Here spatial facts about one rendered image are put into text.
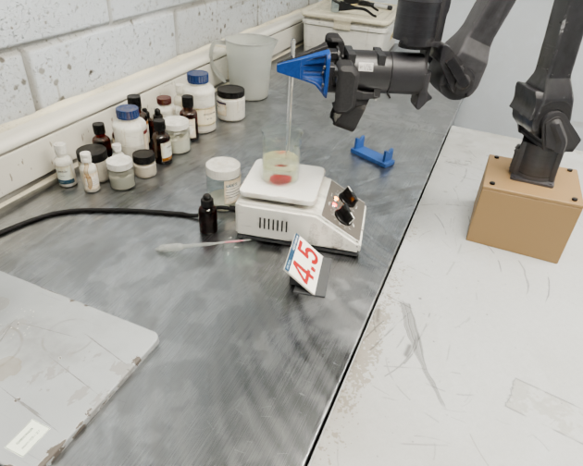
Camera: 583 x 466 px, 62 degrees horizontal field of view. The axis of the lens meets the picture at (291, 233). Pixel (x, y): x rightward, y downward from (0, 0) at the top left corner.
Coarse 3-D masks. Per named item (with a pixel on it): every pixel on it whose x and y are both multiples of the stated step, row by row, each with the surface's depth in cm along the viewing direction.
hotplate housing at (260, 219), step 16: (320, 192) 78; (240, 208) 74; (256, 208) 74; (272, 208) 74; (288, 208) 73; (304, 208) 74; (320, 208) 74; (240, 224) 76; (256, 224) 75; (272, 224) 75; (288, 224) 74; (304, 224) 74; (320, 224) 73; (272, 240) 77; (288, 240) 76; (320, 240) 75; (336, 240) 74; (352, 240) 74
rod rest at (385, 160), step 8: (360, 144) 107; (352, 152) 107; (360, 152) 106; (368, 152) 106; (376, 152) 106; (384, 152) 101; (392, 152) 102; (368, 160) 104; (376, 160) 103; (384, 160) 102; (392, 160) 103
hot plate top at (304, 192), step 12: (252, 168) 80; (300, 168) 80; (312, 168) 81; (252, 180) 76; (300, 180) 77; (312, 180) 77; (240, 192) 74; (252, 192) 73; (264, 192) 73; (276, 192) 73; (288, 192) 74; (300, 192) 74; (312, 192) 74; (300, 204) 72; (312, 204) 72
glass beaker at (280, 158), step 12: (264, 132) 74; (276, 132) 76; (300, 132) 74; (264, 144) 73; (276, 144) 71; (288, 144) 71; (300, 144) 73; (264, 156) 74; (276, 156) 72; (288, 156) 72; (300, 156) 75; (264, 168) 75; (276, 168) 73; (288, 168) 73; (264, 180) 76; (276, 180) 74; (288, 180) 75
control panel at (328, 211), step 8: (336, 184) 82; (328, 192) 79; (336, 192) 80; (328, 200) 77; (336, 200) 78; (328, 208) 75; (336, 208) 77; (352, 208) 80; (360, 208) 81; (328, 216) 74; (360, 216) 79; (336, 224) 74; (352, 224) 76; (360, 224) 78; (352, 232) 75; (360, 232) 76
